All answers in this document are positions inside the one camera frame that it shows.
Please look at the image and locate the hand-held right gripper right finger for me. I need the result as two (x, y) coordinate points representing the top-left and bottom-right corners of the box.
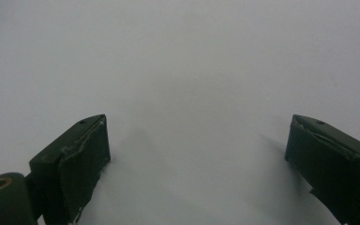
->
(284, 113), (360, 225)

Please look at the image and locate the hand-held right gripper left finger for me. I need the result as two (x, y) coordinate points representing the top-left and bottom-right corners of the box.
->
(28, 113), (112, 225)

